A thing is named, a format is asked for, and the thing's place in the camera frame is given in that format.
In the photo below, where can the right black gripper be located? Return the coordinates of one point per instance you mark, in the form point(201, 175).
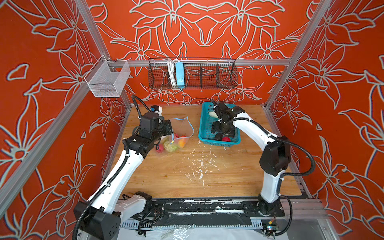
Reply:
point(215, 128)

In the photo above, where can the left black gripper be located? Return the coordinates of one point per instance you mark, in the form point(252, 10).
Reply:
point(167, 123)

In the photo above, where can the dark avocado toy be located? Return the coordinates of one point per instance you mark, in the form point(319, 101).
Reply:
point(218, 137)

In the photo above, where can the clear zip top bag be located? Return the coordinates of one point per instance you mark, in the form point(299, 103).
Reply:
point(181, 127)

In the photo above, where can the orange red tomato toy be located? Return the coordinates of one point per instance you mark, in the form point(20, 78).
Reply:
point(182, 141)

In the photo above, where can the green cabbage toy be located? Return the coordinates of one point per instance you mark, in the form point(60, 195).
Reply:
point(170, 147)

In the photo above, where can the red apple toy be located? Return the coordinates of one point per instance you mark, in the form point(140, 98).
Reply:
point(160, 148)

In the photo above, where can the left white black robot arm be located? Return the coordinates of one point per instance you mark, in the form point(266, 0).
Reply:
point(101, 215)

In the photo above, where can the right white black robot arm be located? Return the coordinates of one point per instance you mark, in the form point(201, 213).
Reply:
point(274, 161)

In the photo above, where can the teal plastic basket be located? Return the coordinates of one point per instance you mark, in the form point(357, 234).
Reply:
point(206, 123)

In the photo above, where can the light blue box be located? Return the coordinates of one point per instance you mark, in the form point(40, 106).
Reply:
point(180, 75)

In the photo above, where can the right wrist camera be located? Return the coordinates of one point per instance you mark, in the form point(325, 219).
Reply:
point(222, 111)

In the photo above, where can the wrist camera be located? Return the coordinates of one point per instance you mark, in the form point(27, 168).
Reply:
point(151, 122)
point(222, 111)

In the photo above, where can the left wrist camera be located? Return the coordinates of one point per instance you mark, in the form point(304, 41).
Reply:
point(151, 122)

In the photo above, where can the black wire wall basket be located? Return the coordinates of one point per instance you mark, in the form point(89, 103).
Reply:
point(200, 73)

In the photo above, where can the clear acrylic wall bin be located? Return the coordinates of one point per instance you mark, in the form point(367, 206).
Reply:
point(107, 79)

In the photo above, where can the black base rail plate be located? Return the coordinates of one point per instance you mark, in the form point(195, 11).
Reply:
point(205, 213)

